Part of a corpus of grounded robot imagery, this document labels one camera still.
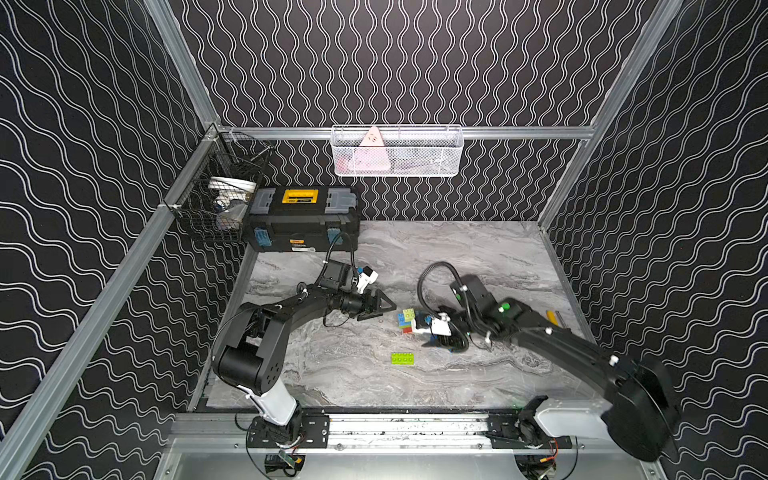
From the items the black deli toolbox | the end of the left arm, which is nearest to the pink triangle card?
the black deli toolbox

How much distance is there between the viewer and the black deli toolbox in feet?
3.32

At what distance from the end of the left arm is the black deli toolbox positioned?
10.5 inches

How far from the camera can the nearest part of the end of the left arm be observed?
0.80 meters

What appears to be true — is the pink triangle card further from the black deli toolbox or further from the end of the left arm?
the end of the left arm
